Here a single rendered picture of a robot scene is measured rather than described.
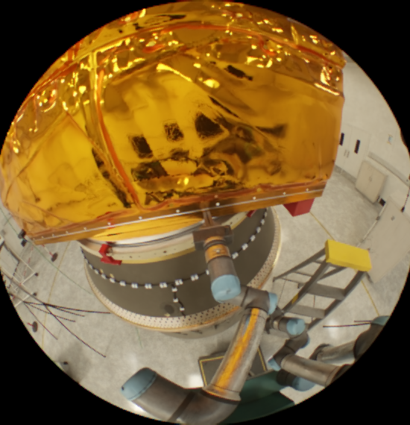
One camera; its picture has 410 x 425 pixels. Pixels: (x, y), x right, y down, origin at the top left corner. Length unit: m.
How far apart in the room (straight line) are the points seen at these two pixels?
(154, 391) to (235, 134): 0.65
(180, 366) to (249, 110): 2.40
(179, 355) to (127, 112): 2.31
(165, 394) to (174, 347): 1.88
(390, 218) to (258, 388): 2.91
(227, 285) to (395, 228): 3.03
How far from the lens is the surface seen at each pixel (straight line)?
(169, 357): 2.27
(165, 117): 0.41
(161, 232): 0.59
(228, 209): 0.59
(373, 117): 7.47
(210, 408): 0.39
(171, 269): 0.71
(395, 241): 3.23
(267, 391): 1.03
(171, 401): 0.39
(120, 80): 0.46
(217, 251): 0.41
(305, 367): 0.61
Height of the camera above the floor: 2.15
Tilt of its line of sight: 40 degrees down
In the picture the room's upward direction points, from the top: 7 degrees counter-clockwise
